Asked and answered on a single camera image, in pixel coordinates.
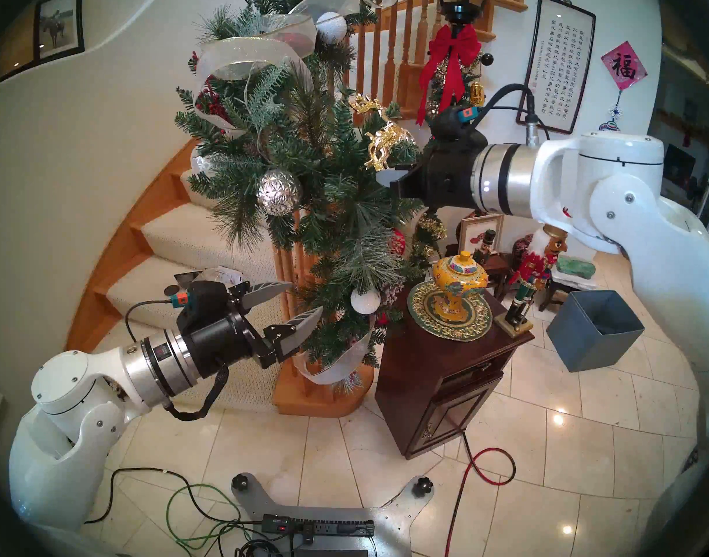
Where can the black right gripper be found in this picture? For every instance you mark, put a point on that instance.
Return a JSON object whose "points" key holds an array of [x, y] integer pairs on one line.
{"points": [[450, 176]]}

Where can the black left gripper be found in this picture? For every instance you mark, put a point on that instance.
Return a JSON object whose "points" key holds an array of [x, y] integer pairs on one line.
{"points": [[224, 341]]}

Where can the gold glitter reindeer ornament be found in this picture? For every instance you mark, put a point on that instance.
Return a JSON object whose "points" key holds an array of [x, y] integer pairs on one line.
{"points": [[389, 138]]}

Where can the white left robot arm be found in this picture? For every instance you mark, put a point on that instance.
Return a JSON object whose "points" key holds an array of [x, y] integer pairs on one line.
{"points": [[70, 387]]}

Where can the red ball ornament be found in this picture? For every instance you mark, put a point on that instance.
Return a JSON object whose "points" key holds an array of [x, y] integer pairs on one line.
{"points": [[398, 242]]}

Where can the green pine Christmas garland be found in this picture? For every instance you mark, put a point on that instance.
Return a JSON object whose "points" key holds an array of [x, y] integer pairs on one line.
{"points": [[331, 213]]}

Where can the white glitter ball ornament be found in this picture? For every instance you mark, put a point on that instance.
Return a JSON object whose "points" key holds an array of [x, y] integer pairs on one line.
{"points": [[331, 28], [365, 301]]}

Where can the gold bell ornament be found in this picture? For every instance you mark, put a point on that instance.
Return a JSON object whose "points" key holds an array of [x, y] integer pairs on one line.
{"points": [[477, 91]]}

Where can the silver faceted ball ornament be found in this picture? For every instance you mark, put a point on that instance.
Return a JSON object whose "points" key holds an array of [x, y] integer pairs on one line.
{"points": [[279, 193]]}

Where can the clear glass ball ornament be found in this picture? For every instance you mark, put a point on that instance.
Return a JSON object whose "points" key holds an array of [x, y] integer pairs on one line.
{"points": [[200, 164]]}

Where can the clear plastic packaging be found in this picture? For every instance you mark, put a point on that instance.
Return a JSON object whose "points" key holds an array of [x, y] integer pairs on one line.
{"points": [[221, 273]]}

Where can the sheer white gold-edged ribbon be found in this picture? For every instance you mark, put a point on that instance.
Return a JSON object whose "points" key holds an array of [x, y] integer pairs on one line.
{"points": [[337, 370], [255, 51]]}

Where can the black card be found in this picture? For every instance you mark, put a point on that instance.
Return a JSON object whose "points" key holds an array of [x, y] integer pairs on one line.
{"points": [[186, 277]]}

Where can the small dark nutcracker figure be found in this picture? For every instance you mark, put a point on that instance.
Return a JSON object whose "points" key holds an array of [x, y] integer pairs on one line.
{"points": [[486, 242]]}

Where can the black round disc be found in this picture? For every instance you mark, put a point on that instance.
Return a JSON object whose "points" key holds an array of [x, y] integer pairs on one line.
{"points": [[171, 290]]}

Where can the yellow porcelain lidded jar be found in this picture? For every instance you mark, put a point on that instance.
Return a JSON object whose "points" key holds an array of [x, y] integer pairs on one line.
{"points": [[459, 277]]}

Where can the carpeted wooden staircase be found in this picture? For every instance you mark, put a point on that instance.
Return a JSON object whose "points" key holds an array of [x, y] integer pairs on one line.
{"points": [[174, 237]]}

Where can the green gold round mat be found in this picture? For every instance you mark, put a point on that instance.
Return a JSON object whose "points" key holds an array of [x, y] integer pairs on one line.
{"points": [[427, 312]]}

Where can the dark cloisonne lidded jar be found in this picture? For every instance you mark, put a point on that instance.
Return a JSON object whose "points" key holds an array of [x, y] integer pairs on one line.
{"points": [[520, 248]]}

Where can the red velvet bow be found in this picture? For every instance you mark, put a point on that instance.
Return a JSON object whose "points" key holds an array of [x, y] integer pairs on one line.
{"points": [[450, 45]]}

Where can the large red crowned nutcracker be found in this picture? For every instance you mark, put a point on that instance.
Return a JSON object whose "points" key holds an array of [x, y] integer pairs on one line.
{"points": [[534, 266]]}

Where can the dark wooden cabinet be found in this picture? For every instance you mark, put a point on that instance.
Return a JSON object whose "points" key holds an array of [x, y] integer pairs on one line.
{"points": [[435, 382]]}

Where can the black base knob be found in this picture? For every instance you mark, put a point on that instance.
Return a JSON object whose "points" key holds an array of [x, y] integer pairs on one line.
{"points": [[241, 482], [422, 486]]}

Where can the green jade stone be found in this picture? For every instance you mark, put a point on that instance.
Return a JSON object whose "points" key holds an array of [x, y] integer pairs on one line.
{"points": [[578, 267]]}

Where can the red berry cluster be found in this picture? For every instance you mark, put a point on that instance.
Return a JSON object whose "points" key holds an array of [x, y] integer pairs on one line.
{"points": [[212, 103]]}

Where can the framed Chinese calligraphy scroll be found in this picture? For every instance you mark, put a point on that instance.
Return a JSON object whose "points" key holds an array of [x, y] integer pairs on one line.
{"points": [[563, 39]]}

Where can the black power strip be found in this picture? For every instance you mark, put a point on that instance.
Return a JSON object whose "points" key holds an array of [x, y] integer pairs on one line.
{"points": [[337, 527]]}

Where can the blue-grey waste bin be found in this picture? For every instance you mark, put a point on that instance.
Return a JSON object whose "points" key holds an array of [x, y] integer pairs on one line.
{"points": [[586, 341]]}

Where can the red diamond fu paper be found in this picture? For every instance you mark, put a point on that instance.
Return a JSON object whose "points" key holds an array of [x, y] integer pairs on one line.
{"points": [[624, 65]]}

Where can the dark fireplace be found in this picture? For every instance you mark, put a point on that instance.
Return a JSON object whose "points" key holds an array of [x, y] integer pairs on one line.
{"points": [[678, 164]]}

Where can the framed horse rider photo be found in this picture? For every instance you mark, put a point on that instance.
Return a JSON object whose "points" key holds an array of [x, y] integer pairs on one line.
{"points": [[58, 25]]}

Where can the brown framed picture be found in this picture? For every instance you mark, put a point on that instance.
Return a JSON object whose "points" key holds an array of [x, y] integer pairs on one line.
{"points": [[15, 45]]}

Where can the dark patterned rug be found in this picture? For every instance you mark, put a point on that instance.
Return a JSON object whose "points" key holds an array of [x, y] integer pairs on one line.
{"points": [[691, 460]]}

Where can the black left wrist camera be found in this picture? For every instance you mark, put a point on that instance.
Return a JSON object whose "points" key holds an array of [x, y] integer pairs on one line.
{"points": [[208, 300]]}

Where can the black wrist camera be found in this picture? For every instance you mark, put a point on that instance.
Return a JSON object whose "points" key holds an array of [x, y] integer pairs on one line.
{"points": [[456, 126], [208, 300]]}

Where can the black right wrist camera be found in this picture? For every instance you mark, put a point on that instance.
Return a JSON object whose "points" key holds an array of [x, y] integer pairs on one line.
{"points": [[456, 126]]}

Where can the small silver picture frame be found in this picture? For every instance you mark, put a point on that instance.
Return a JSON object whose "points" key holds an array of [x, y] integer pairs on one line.
{"points": [[481, 234]]}

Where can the grey metal robot base plate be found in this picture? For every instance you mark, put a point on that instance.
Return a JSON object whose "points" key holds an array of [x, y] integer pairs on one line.
{"points": [[395, 521]]}

